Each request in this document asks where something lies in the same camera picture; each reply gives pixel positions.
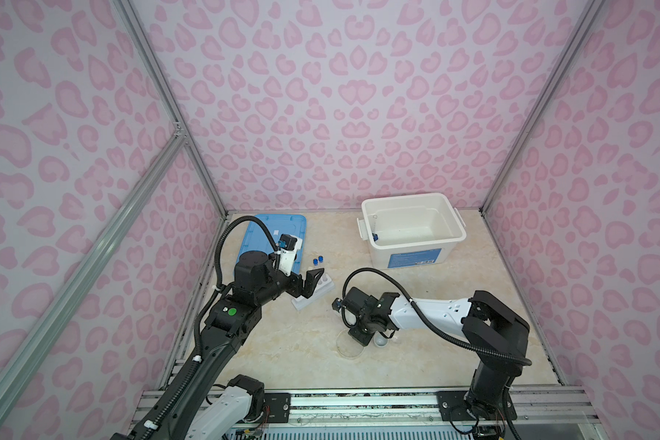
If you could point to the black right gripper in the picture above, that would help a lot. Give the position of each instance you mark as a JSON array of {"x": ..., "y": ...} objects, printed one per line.
[{"x": 359, "y": 338}]

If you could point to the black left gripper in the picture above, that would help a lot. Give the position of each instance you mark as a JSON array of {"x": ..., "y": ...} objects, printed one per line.
[{"x": 296, "y": 289}]

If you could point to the clear petri dish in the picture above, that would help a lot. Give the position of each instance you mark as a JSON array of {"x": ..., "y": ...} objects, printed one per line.
[{"x": 347, "y": 347}]

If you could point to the blue-based small cylinder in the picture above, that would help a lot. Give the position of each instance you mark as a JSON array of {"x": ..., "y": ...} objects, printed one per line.
[{"x": 375, "y": 226}]

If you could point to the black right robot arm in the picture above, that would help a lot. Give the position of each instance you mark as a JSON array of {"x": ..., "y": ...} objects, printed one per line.
[{"x": 481, "y": 324}]

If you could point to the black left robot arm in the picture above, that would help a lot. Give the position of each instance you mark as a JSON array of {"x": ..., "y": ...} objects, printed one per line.
[{"x": 228, "y": 324}]

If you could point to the white test tube rack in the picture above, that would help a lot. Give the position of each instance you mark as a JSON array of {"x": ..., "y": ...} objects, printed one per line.
[{"x": 325, "y": 286}]

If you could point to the blue plastic bin lid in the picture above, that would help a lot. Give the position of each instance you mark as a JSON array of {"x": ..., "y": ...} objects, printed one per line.
[{"x": 278, "y": 224}]

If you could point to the white plastic storage bin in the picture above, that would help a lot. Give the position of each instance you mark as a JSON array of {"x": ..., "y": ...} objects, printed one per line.
[{"x": 416, "y": 230}]

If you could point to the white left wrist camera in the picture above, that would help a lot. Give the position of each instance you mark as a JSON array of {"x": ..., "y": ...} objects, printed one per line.
[{"x": 289, "y": 248}]

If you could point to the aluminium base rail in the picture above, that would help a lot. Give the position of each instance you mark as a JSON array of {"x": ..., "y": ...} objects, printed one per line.
[{"x": 531, "y": 412}]

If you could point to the aluminium frame strut left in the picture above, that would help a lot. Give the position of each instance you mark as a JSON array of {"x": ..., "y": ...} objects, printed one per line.
[{"x": 25, "y": 363}]

